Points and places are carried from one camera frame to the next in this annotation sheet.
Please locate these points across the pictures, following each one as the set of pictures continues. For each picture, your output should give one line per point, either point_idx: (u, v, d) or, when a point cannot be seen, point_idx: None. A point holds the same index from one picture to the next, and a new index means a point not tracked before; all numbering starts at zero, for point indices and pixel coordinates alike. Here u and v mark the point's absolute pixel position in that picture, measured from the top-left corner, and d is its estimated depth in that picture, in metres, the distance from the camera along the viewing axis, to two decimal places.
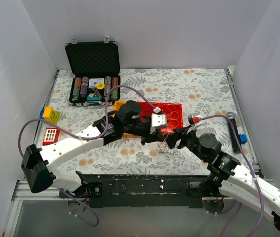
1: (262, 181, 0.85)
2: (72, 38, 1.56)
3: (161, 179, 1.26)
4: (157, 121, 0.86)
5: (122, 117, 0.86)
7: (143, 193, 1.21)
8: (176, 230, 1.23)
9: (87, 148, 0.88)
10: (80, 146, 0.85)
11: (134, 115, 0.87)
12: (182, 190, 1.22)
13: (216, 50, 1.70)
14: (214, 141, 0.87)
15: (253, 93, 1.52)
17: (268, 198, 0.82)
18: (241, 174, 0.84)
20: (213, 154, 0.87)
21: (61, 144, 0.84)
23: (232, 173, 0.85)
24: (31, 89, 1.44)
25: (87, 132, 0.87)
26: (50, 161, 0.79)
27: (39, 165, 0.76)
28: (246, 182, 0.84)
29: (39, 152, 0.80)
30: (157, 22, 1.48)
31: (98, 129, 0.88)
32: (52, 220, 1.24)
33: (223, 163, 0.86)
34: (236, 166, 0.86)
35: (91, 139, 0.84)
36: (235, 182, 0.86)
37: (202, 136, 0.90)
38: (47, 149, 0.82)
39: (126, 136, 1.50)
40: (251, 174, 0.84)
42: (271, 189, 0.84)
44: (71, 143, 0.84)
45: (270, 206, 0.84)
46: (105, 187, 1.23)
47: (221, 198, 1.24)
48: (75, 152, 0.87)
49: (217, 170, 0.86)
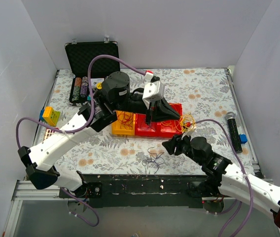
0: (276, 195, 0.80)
1: (254, 177, 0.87)
2: (72, 38, 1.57)
3: (161, 179, 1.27)
4: (148, 91, 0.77)
5: (108, 97, 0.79)
7: (143, 193, 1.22)
8: (176, 230, 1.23)
9: (76, 140, 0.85)
10: (67, 141, 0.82)
11: (122, 92, 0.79)
12: (182, 190, 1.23)
13: (216, 50, 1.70)
14: (204, 143, 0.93)
15: (253, 93, 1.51)
17: (259, 192, 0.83)
18: (232, 172, 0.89)
20: (205, 156, 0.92)
21: (48, 143, 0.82)
23: (224, 172, 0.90)
24: (31, 89, 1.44)
25: (72, 123, 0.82)
26: (38, 163, 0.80)
27: (29, 169, 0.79)
28: (238, 179, 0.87)
29: (28, 155, 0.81)
30: (157, 22, 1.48)
31: (85, 116, 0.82)
32: (53, 220, 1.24)
33: (216, 164, 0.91)
34: (227, 164, 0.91)
35: (76, 131, 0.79)
36: (229, 180, 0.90)
37: (193, 139, 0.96)
38: (35, 149, 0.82)
39: (126, 136, 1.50)
40: (242, 170, 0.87)
42: (263, 183, 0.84)
44: (57, 139, 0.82)
45: (265, 201, 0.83)
46: (105, 187, 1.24)
47: (221, 198, 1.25)
48: (63, 147, 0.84)
49: (211, 171, 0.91)
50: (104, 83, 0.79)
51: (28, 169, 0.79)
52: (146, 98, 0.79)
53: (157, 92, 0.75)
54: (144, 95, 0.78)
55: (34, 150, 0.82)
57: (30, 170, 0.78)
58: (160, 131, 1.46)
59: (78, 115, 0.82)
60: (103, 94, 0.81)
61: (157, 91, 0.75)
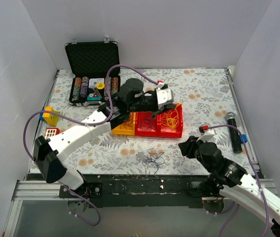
0: None
1: (268, 192, 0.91)
2: (72, 38, 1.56)
3: (161, 179, 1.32)
4: (163, 98, 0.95)
5: (125, 98, 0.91)
7: (143, 193, 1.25)
8: (176, 230, 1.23)
9: (94, 134, 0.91)
10: (87, 133, 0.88)
11: (137, 94, 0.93)
12: (182, 190, 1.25)
13: (216, 50, 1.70)
14: (214, 148, 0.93)
15: (253, 93, 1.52)
17: (273, 208, 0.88)
18: (248, 184, 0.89)
20: (214, 161, 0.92)
21: (69, 133, 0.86)
23: (240, 182, 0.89)
24: (31, 89, 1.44)
25: (92, 117, 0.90)
26: (59, 150, 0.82)
27: (50, 155, 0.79)
28: (252, 192, 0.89)
29: (48, 143, 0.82)
30: (157, 22, 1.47)
31: (104, 113, 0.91)
32: (53, 221, 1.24)
33: (230, 172, 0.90)
34: (243, 175, 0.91)
35: (97, 124, 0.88)
36: (242, 191, 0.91)
37: (203, 144, 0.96)
38: (55, 139, 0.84)
39: (126, 136, 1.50)
40: (258, 184, 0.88)
42: (276, 200, 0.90)
44: (78, 131, 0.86)
45: (273, 216, 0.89)
46: (105, 187, 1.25)
47: (221, 198, 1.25)
48: (83, 139, 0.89)
49: (223, 178, 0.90)
50: (121, 88, 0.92)
51: (48, 156, 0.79)
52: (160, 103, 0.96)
53: (171, 98, 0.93)
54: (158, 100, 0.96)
55: (54, 139, 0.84)
57: (51, 157, 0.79)
58: (160, 131, 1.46)
59: (97, 110, 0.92)
60: (120, 96, 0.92)
61: (170, 98, 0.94)
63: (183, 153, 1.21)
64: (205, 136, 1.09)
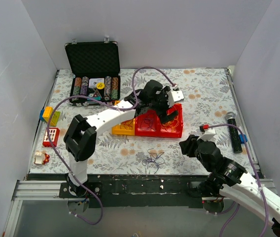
0: None
1: (267, 191, 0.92)
2: (72, 38, 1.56)
3: (161, 179, 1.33)
4: (178, 96, 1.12)
5: (148, 92, 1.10)
7: (143, 193, 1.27)
8: (176, 230, 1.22)
9: (122, 118, 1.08)
10: (118, 116, 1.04)
11: (157, 92, 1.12)
12: (182, 190, 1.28)
13: (216, 50, 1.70)
14: (213, 147, 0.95)
15: (253, 93, 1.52)
17: (273, 207, 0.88)
18: (248, 183, 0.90)
20: (213, 160, 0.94)
21: (104, 114, 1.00)
23: (239, 181, 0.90)
24: (31, 89, 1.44)
25: (121, 105, 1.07)
26: (97, 126, 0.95)
27: (89, 130, 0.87)
28: (252, 190, 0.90)
29: (86, 121, 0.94)
30: (157, 22, 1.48)
31: (131, 102, 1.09)
32: (52, 221, 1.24)
33: (229, 170, 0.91)
34: (242, 174, 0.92)
35: (126, 110, 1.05)
36: (241, 189, 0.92)
37: (203, 143, 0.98)
38: (92, 118, 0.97)
39: (126, 136, 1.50)
40: (258, 183, 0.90)
42: (275, 198, 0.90)
44: (111, 113, 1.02)
45: (273, 215, 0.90)
46: (105, 187, 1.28)
47: (221, 198, 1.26)
48: (113, 122, 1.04)
49: (222, 177, 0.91)
50: (146, 84, 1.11)
51: (88, 130, 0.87)
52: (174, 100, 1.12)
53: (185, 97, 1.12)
54: (173, 98, 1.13)
55: (91, 118, 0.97)
57: (90, 132, 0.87)
58: (161, 131, 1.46)
59: (124, 100, 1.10)
60: (144, 91, 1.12)
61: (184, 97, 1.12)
63: (184, 151, 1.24)
64: (205, 134, 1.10)
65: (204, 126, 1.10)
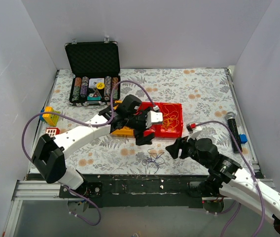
0: None
1: (264, 185, 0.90)
2: (72, 38, 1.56)
3: (161, 179, 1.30)
4: (156, 117, 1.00)
5: (126, 107, 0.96)
7: (143, 193, 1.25)
8: (176, 230, 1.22)
9: (96, 135, 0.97)
10: (90, 134, 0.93)
11: (137, 106, 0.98)
12: (182, 190, 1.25)
13: (216, 50, 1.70)
14: (209, 145, 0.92)
15: (253, 93, 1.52)
17: (269, 201, 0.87)
18: (242, 178, 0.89)
20: (210, 157, 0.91)
21: (74, 132, 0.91)
23: (234, 177, 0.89)
24: (31, 89, 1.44)
25: (95, 120, 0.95)
26: (65, 147, 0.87)
27: (56, 151, 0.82)
28: (247, 185, 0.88)
29: (53, 140, 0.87)
30: (157, 22, 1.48)
31: (105, 116, 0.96)
32: (52, 221, 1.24)
33: (224, 167, 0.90)
34: (237, 169, 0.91)
35: (100, 126, 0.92)
36: (237, 185, 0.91)
37: (199, 140, 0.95)
38: (61, 137, 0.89)
39: (126, 136, 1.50)
40: (253, 177, 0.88)
42: (272, 192, 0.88)
44: (82, 131, 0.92)
45: (271, 209, 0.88)
46: (105, 187, 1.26)
47: (221, 198, 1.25)
48: (85, 139, 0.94)
49: (218, 174, 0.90)
50: (125, 98, 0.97)
51: (54, 152, 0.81)
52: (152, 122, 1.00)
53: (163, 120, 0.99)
54: (151, 120, 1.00)
55: (59, 138, 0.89)
57: (57, 153, 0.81)
58: (160, 131, 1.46)
59: (98, 114, 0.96)
60: (122, 105, 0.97)
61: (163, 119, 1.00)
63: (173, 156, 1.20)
64: (194, 133, 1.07)
65: (191, 126, 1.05)
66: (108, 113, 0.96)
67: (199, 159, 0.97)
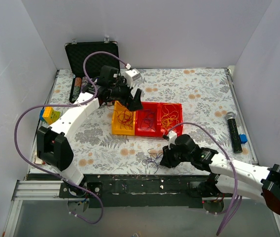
0: (258, 175, 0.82)
1: (238, 161, 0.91)
2: (72, 38, 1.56)
3: (161, 179, 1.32)
4: (133, 72, 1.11)
5: (106, 76, 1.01)
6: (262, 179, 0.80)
7: (143, 193, 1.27)
8: (176, 230, 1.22)
9: (88, 112, 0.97)
10: (83, 111, 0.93)
11: (115, 74, 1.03)
12: (182, 190, 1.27)
13: (216, 50, 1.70)
14: (185, 138, 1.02)
15: (253, 93, 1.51)
17: (243, 174, 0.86)
18: (218, 160, 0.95)
20: (189, 150, 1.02)
21: (67, 116, 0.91)
23: (211, 161, 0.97)
24: (31, 89, 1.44)
25: (81, 98, 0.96)
26: (65, 132, 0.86)
27: (57, 138, 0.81)
28: (224, 166, 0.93)
29: (51, 131, 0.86)
30: (157, 22, 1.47)
31: (89, 92, 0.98)
32: (52, 221, 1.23)
33: (203, 155, 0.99)
34: (214, 154, 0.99)
35: (88, 101, 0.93)
36: (217, 169, 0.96)
37: (178, 136, 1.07)
38: (56, 125, 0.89)
39: (126, 136, 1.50)
40: (226, 157, 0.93)
42: (247, 166, 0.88)
44: (75, 112, 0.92)
45: (251, 183, 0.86)
46: (105, 187, 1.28)
47: (221, 198, 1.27)
48: (80, 119, 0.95)
49: (199, 163, 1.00)
50: (101, 69, 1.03)
51: (56, 139, 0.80)
52: (132, 77, 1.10)
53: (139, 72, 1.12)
54: (129, 77, 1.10)
55: (55, 126, 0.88)
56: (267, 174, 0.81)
57: (59, 139, 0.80)
58: (160, 131, 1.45)
59: (82, 93, 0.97)
60: (100, 78, 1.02)
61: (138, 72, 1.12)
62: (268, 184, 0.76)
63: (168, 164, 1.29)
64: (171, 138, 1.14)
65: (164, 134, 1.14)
66: (91, 88, 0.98)
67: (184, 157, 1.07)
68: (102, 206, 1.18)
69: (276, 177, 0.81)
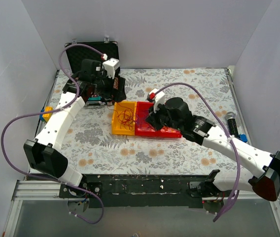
0: (260, 160, 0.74)
1: (239, 140, 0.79)
2: (72, 38, 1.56)
3: (161, 179, 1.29)
4: (112, 60, 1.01)
5: (87, 70, 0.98)
6: (264, 166, 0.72)
7: (143, 193, 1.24)
8: (176, 230, 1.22)
9: (73, 114, 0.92)
10: (68, 116, 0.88)
11: (98, 67, 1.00)
12: (182, 190, 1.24)
13: (216, 50, 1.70)
14: (179, 102, 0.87)
15: (253, 93, 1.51)
17: (243, 157, 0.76)
18: (216, 135, 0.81)
20: (181, 116, 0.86)
21: (52, 124, 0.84)
23: (206, 135, 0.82)
24: (31, 89, 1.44)
25: (64, 100, 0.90)
26: (53, 141, 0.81)
27: (48, 151, 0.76)
28: (221, 143, 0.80)
29: (38, 142, 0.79)
30: (157, 22, 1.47)
31: (71, 92, 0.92)
32: (52, 221, 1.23)
33: (197, 125, 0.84)
34: (211, 127, 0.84)
35: (71, 103, 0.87)
36: (212, 145, 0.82)
37: (169, 99, 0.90)
38: (42, 135, 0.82)
39: (126, 136, 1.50)
40: (226, 134, 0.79)
42: (248, 147, 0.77)
44: (59, 118, 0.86)
45: (248, 166, 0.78)
46: (105, 187, 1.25)
47: (221, 198, 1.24)
48: (67, 124, 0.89)
49: (191, 134, 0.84)
50: (82, 65, 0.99)
51: (46, 152, 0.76)
52: (113, 66, 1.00)
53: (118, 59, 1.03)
54: (111, 66, 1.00)
55: (41, 137, 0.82)
56: (269, 160, 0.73)
57: (49, 151, 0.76)
58: (160, 131, 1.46)
59: (64, 93, 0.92)
60: (82, 74, 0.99)
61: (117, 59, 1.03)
62: (271, 174, 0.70)
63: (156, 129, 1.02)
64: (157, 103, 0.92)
65: (150, 97, 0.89)
66: (72, 85, 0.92)
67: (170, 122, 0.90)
68: (102, 205, 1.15)
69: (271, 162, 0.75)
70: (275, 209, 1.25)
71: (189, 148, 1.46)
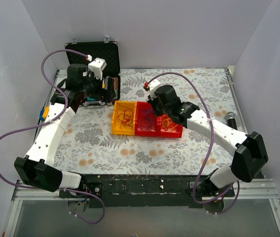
0: (234, 138, 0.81)
1: (219, 122, 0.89)
2: (72, 38, 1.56)
3: (161, 179, 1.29)
4: (98, 61, 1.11)
5: (75, 77, 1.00)
6: (237, 143, 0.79)
7: (143, 193, 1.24)
8: (176, 230, 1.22)
9: (63, 126, 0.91)
10: (57, 128, 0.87)
11: (84, 73, 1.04)
12: (182, 190, 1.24)
13: (216, 50, 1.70)
14: (167, 88, 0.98)
15: (253, 93, 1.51)
17: (220, 136, 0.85)
18: (197, 117, 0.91)
20: (168, 100, 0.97)
21: (42, 138, 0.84)
23: (190, 116, 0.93)
24: (31, 88, 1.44)
25: (53, 112, 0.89)
26: (45, 157, 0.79)
27: (39, 168, 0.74)
28: (202, 124, 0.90)
29: (29, 159, 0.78)
30: (157, 22, 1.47)
31: (59, 103, 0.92)
32: (52, 221, 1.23)
33: (183, 109, 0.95)
34: (194, 110, 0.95)
35: (60, 115, 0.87)
36: (194, 126, 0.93)
37: (160, 87, 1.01)
38: (32, 151, 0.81)
39: (126, 136, 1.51)
40: (207, 115, 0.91)
42: (225, 128, 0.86)
44: (50, 132, 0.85)
45: (225, 145, 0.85)
46: (105, 187, 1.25)
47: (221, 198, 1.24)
48: (58, 137, 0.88)
49: (176, 116, 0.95)
50: (67, 72, 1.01)
51: (37, 169, 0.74)
52: (99, 67, 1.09)
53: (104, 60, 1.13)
54: (98, 67, 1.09)
55: (32, 152, 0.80)
56: (243, 139, 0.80)
57: (40, 168, 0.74)
58: (160, 131, 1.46)
59: (52, 104, 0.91)
60: (69, 80, 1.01)
61: (103, 60, 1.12)
62: (242, 149, 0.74)
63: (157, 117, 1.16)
64: (152, 91, 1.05)
65: (145, 86, 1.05)
66: (60, 95, 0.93)
67: (162, 109, 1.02)
68: (103, 205, 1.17)
69: (249, 144, 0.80)
70: (276, 209, 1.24)
71: (189, 148, 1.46)
